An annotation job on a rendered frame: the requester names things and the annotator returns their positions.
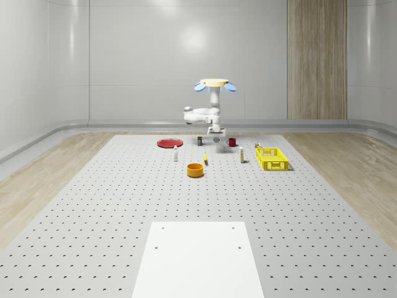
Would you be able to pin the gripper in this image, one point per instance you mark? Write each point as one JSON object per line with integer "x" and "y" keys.
{"x": 216, "y": 133}

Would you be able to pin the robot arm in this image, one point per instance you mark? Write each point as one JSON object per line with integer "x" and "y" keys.
{"x": 198, "y": 115}

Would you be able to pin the flat-sided can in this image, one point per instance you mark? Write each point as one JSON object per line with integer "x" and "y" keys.
{"x": 200, "y": 141}

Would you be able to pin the red mug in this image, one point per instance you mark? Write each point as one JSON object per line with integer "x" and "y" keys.
{"x": 232, "y": 142}

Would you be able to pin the banana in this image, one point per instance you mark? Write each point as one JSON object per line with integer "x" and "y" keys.
{"x": 205, "y": 158}

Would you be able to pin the yellow and white box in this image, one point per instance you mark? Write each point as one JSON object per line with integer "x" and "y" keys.
{"x": 242, "y": 155}

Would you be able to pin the yellow bowl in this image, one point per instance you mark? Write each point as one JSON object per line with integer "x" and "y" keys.
{"x": 195, "y": 171}

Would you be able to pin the small white bottle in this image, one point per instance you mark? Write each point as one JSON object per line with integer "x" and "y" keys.
{"x": 175, "y": 154}

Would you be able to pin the red plate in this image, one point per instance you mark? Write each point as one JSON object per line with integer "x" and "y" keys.
{"x": 170, "y": 143}

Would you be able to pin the drone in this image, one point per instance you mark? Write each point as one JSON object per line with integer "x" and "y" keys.
{"x": 213, "y": 82}

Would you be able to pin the yellow basket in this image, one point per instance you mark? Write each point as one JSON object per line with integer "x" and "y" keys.
{"x": 273, "y": 164}

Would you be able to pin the white board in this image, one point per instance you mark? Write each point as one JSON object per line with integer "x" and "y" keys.
{"x": 198, "y": 260}

